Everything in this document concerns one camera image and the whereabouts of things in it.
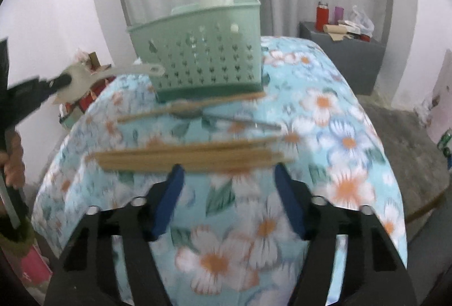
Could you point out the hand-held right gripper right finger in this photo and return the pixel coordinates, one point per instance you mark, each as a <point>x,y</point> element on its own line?
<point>290,201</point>

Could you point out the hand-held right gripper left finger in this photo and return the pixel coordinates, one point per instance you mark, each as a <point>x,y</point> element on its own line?
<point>168,201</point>

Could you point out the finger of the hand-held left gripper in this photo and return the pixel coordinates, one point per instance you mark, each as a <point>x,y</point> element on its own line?
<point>56,82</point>

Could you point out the metal spoon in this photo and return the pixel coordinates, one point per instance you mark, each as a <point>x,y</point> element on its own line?
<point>187,112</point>

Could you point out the green perforated utensil basket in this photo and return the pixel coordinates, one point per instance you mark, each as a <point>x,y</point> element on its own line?
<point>204,55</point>

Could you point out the person's left hand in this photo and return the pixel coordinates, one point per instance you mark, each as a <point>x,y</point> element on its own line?
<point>16,164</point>

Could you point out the red gift bag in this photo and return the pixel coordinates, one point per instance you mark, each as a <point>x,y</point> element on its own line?
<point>90,96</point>

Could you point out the green gift bag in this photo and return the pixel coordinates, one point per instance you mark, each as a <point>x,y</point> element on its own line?
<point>69,120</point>

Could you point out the open cardboard box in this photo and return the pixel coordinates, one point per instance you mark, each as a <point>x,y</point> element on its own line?
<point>94,60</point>

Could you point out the blue floral tablecloth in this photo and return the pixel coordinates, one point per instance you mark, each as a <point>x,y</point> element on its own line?
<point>346,136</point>

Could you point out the pink bag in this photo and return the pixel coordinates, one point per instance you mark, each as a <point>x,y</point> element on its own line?
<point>35,267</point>

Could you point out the grey cabinet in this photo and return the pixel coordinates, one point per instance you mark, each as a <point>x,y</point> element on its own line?
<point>353,58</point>

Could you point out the white plastic bag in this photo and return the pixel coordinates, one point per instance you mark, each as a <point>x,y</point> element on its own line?
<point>362,18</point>
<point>423,115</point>

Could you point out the green bottle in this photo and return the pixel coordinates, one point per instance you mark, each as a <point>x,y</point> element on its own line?
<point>445,140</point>

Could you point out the brown paper roll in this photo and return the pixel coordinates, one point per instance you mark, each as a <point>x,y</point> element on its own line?
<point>333,31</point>

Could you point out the red bottle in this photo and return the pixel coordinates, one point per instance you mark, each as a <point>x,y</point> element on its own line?
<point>321,18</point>

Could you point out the purple cup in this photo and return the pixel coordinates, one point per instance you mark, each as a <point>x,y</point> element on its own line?
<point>339,14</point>

